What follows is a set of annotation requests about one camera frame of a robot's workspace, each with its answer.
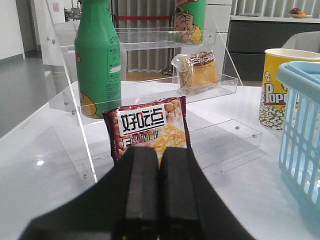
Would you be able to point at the fruit plate on counter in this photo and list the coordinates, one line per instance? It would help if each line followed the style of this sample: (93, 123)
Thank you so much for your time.
(297, 13)

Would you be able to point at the maroon almond biscuit packet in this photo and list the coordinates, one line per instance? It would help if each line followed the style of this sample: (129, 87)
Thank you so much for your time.
(159, 125)

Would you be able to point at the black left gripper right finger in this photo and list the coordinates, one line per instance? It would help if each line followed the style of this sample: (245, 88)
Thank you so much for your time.
(178, 211)

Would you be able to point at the light blue plastic basket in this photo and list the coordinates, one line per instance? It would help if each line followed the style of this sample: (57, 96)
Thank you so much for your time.
(299, 157)

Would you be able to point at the green cartoon snack canister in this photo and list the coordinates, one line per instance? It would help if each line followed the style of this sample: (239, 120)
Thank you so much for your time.
(189, 21)

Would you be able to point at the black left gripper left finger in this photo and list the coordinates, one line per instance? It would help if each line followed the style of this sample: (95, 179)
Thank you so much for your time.
(140, 221)

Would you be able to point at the dark counter cabinet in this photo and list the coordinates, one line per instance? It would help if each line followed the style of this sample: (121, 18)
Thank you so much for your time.
(248, 38)

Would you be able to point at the clear acrylic display shelf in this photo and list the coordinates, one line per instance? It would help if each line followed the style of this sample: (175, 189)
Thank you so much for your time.
(225, 144)

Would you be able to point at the green drink bottle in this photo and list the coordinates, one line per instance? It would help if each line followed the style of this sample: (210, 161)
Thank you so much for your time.
(98, 59)

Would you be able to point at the grey sofa chair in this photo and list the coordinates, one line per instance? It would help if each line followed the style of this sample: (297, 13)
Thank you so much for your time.
(305, 41)

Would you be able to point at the bread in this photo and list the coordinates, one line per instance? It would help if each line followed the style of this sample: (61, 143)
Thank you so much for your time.
(197, 72)

